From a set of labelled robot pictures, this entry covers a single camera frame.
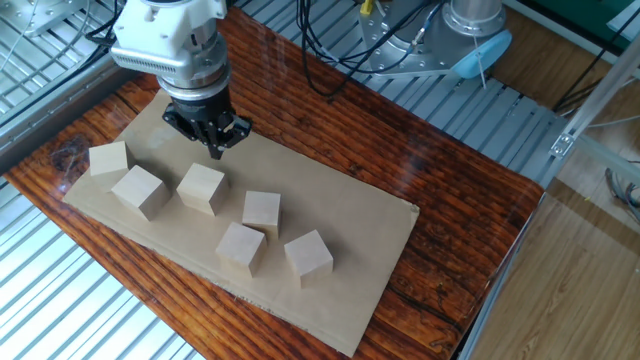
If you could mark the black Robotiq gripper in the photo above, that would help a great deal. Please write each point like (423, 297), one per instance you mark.
(200, 107)

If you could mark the light wooden cube block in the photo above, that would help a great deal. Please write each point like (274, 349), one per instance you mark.
(241, 248)
(107, 157)
(308, 257)
(202, 187)
(141, 191)
(261, 212)

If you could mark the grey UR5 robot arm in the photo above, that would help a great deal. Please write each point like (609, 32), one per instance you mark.
(470, 15)

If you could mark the silver wrist coupling flange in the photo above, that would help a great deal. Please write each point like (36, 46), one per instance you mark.
(200, 75)

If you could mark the silver vented wrist box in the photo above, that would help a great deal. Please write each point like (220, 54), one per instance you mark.
(150, 62)

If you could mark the brown cardboard sheet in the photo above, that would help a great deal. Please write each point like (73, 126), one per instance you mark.
(350, 240)

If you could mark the yellow plug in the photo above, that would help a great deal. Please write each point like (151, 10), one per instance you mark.
(366, 7)

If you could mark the silver perforated plate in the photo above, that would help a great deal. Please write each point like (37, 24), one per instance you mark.
(45, 12)

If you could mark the glossy dark wooden board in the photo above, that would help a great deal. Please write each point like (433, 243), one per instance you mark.
(450, 200)

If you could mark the white zip tie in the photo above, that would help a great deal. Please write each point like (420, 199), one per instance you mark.
(479, 62)

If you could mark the white plastic wrist bracket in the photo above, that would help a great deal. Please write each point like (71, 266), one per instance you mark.
(165, 25)

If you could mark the aluminium frame bar with bracket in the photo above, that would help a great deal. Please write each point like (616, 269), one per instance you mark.
(600, 90)

